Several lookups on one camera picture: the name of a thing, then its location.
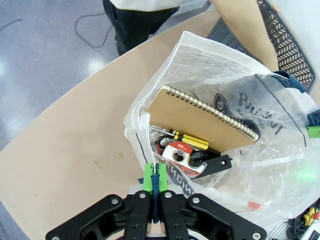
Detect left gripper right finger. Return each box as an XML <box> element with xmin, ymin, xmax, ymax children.
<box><xmin>159</xmin><ymin>163</ymin><xmax>267</xmax><ymax>240</ymax></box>

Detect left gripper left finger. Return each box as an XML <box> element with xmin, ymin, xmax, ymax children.
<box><xmin>46</xmin><ymin>163</ymin><xmax>154</xmax><ymax>240</ymax></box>

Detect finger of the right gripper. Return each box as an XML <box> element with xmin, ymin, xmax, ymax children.
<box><xmin>306</xmin><ymin>126</ymin><xmax>320</xmax><ymax>139</ymax></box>

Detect clear plastic shopping bag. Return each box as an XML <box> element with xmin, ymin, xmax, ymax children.
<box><xmin>123</xmin><ymin>31</ymin><xmax>320</xmax><ymax>233</ymax></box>

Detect person's left forearm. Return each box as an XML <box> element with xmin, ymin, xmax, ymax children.
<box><xmin>211</xmin><ymin>0</ymin><xmax>280</xmax><ymax>74</ymax></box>

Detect black plastic shopping basket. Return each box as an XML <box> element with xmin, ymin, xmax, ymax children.
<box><xmin>206</xmin><ymin>0</ymin><xmax>316</xmax><ymax>95</ymax></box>

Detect red white tape roll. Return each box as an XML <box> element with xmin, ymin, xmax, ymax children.
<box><xmin>161</xmin><ymin>141</ymin><xmax>209</xmax><ymax>179</ymax></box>

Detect yellow black screwdriver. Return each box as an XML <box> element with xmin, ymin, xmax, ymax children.
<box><xmin>149</xmin><ymin>125</ymin><xmax>210</xmax><ymax>151</ymax></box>

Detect small red tag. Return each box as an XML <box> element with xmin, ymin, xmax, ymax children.
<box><xmin>246</xmin><ymin>200</ymin><xmax>263</xmax><ymax>210</ymax></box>

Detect yellow red emergency stop button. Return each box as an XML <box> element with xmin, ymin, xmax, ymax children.
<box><xmin>301</xmin><ymin>206</ymin><xmax>320</xmax><ymax>226</ymax></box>

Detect kraft spiral notebook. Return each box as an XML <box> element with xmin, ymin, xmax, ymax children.
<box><xmin>146</xmin><ymin>85</ymin><xmax>261</xmax><ymax>153</ymax></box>

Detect person's black trousers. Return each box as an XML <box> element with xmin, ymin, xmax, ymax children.
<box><xmin>102</xmin><ymin>0</ymin><xmax>181</xmax><ymax>56</ymax></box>

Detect black cable bundle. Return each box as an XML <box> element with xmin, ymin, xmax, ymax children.
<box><xmin>281</xmin><ymin>216</ymin><xmax>314</xmax><ymax>240</ymax></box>

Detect black floor cable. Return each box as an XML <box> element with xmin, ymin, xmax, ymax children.
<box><xmin>74</xmin><ymin>11</ymin><xmax>116</xmax><ymax>49</ymax></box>

